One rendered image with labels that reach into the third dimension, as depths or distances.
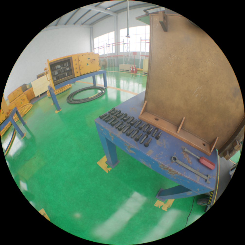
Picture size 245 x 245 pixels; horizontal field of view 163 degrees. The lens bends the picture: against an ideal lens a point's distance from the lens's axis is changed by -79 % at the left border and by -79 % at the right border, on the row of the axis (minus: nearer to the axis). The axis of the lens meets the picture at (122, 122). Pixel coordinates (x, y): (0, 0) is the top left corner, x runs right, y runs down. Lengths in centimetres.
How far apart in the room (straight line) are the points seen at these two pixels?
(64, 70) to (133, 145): 240
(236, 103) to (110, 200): 113
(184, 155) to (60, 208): 122
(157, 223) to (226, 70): 119
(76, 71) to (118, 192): 256
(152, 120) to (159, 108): 8
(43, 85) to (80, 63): 337
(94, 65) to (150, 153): 262
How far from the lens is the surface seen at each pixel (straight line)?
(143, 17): 81
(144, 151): 37
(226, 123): 53
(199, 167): 47
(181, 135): 48
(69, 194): 111
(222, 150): 60
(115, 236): 107
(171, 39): 45
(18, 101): 568
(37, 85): 548
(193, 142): 50
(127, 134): 40
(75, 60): 247
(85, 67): 257
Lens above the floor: 95
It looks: 42 degrees down
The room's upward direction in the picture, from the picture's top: straight up
